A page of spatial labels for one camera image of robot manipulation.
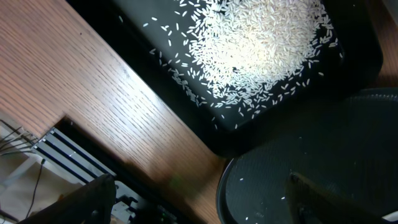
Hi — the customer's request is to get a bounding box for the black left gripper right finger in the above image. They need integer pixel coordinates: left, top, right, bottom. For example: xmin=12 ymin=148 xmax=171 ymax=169
xmin=285 ymin=172 xmax=389 ymax=223

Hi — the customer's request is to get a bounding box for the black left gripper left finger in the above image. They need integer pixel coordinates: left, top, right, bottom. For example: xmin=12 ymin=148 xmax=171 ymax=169
xmin=19 ymin=174 xmax=116 ymax=224

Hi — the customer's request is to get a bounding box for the pile of white rice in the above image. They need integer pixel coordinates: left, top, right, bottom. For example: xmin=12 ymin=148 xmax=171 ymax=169
xmin=118 ymin=0 xmax=345 ymax=130

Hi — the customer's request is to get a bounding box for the black rail with green clips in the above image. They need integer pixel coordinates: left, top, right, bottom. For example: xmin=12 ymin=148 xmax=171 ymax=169
xmin=32 ymin=118 xmax=191 ymax=224

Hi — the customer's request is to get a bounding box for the black rectangular tray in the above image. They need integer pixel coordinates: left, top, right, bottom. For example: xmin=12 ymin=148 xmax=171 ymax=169
xmin=71 ymin=0 xmax=383 ymax=157

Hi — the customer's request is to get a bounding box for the round black tray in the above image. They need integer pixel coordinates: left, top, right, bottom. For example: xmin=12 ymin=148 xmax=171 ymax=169
xmin=216 ymin=88 xmax=397 ymax=223

